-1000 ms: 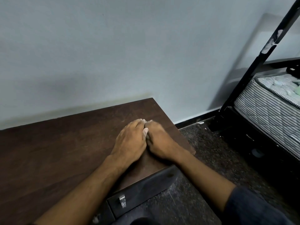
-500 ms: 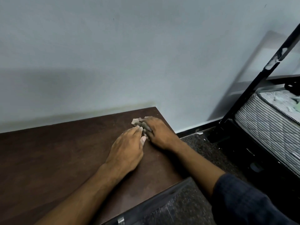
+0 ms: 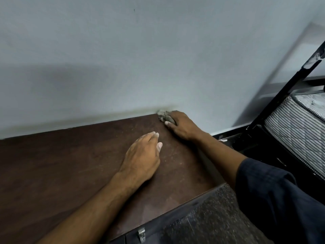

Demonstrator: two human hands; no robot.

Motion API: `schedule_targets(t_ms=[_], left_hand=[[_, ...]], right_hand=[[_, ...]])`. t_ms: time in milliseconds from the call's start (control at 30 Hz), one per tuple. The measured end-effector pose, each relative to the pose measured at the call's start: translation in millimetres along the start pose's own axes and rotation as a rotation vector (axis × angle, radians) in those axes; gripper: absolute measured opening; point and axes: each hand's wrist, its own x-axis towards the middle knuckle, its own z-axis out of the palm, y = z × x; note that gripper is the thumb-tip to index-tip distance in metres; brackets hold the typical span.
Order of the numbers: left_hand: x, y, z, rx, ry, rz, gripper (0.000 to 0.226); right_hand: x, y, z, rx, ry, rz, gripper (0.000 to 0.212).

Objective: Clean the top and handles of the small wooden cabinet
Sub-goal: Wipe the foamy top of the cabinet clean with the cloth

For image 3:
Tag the person's left forearm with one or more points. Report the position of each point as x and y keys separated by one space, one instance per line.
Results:
x=86 y=213

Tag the black metal bed frame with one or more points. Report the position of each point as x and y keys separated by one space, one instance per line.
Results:
x=276 y=99

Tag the person's right hand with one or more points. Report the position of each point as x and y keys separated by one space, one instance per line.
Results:
x=184 y=127

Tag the grey cleaning cloth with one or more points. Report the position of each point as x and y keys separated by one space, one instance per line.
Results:
x=166 y=116

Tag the brown wooden cabinet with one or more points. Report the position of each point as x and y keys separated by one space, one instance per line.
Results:
x=63 y=175

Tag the person's left hand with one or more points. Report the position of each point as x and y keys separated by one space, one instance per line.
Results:
x=141 y=160

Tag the grey striped mattress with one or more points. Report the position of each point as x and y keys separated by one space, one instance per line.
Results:
x=302 y=124

